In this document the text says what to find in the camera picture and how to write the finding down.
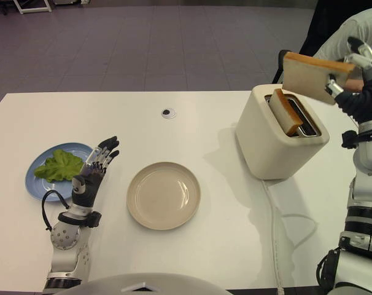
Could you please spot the cream toaster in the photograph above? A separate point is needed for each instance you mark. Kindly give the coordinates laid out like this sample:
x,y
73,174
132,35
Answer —
x,y
265,144

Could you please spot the green lettuce leaf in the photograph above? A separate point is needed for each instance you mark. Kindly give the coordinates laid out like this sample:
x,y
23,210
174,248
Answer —
x,y
61,167

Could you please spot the bread slice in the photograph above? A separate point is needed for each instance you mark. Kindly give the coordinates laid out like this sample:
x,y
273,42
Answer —
x,y
308,80
285,113

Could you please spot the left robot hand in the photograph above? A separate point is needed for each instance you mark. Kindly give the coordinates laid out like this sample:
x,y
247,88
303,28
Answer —
x,y
88,184

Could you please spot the blue plate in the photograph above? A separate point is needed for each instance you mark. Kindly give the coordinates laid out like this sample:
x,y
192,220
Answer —
x,y
38,181

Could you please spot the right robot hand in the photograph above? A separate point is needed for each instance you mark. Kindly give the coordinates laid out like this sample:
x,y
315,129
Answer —
x,y
359,89

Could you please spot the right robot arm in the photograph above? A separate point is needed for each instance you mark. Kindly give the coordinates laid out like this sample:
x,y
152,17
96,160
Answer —
x,y
364,190

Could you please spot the beige plate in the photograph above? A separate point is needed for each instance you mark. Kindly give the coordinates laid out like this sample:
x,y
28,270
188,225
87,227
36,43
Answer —
x,y
163,195

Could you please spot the person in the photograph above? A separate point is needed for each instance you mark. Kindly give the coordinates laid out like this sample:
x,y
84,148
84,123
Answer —
x,y
342,33

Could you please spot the white rack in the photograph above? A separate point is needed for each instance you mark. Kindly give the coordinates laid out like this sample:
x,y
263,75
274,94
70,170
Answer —
x,y
35,5

